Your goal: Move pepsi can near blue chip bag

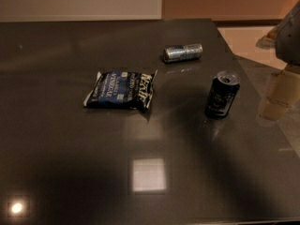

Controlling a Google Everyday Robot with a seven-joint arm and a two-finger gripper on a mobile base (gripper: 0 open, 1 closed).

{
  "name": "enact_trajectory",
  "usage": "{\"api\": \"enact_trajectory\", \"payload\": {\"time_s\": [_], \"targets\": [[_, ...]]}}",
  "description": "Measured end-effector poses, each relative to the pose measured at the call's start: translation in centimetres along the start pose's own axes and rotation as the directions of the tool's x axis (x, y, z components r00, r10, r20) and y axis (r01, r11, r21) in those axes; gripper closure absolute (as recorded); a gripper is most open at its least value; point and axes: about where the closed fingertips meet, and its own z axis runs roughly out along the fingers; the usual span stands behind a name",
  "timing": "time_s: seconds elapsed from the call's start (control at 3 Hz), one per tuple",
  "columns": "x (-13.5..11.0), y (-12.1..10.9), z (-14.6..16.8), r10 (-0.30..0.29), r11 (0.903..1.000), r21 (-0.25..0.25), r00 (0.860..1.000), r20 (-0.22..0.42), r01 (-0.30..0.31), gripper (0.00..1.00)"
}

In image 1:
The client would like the dark pepsi can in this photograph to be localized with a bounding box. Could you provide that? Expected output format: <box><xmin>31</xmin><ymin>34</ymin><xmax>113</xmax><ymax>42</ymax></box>
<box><xmin>204</xmin><ymin>70</ymin><xmax>240</xmax><ymax>119</ymax></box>

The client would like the blue chip bag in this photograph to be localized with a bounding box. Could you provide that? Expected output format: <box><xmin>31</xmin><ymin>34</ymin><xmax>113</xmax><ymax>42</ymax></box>
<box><xmin>83</xmin><ymin>71</ymin><xmax>158</xmax><ymax>113</ymax></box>

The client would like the silver can lying down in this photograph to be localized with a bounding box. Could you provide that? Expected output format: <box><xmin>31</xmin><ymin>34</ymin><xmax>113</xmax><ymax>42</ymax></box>
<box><xmin>163</xmin><ymin>43</ymin><xmax>203</xmax><ymax>63</ymax></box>

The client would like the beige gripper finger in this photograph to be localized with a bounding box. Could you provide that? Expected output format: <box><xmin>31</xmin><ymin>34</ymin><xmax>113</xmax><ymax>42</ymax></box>
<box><xmin>258</xmin><ymin>64</ymin><xmax>300</xmax><ymax>122</ymax></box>

